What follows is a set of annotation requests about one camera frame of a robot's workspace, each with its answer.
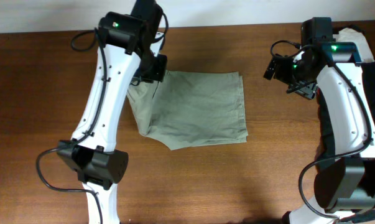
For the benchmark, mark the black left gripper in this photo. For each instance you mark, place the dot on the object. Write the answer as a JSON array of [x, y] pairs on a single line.
[[157, 73]]

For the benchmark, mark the beige cloth in pile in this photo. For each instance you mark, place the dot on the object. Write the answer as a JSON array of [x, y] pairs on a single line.
[[357, 37]]

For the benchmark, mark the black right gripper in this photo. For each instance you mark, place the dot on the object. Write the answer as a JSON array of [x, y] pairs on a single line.
[[306, 91]]

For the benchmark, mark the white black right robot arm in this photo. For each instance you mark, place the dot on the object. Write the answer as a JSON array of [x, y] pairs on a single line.
[[334, 73]]

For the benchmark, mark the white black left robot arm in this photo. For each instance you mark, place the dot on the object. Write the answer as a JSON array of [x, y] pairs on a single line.
[[128, 55]]

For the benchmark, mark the khaki green shorts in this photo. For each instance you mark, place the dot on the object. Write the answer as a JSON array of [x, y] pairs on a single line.
[[191, 109]]

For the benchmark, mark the black clothing pile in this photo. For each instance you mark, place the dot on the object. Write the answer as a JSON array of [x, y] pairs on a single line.
[[327, 142]]

